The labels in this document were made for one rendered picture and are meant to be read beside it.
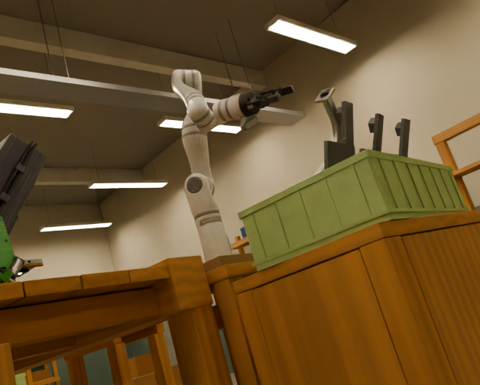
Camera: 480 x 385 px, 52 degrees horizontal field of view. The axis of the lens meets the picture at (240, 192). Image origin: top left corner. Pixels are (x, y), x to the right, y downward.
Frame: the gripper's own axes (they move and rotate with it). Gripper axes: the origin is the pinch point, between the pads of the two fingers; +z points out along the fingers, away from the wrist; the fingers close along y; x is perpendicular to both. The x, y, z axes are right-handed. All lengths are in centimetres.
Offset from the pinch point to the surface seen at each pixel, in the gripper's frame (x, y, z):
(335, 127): 11.8, -5.7, 14.1
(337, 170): 17.0, -27.4, 20.2
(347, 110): 8.0, -5.8, 18.8
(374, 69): 84, 555, -134
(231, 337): 59, -38, -22
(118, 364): 74, -36, -81
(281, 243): 32.1, -32.6, 1.8
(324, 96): 2.9, -5.2, 13.5
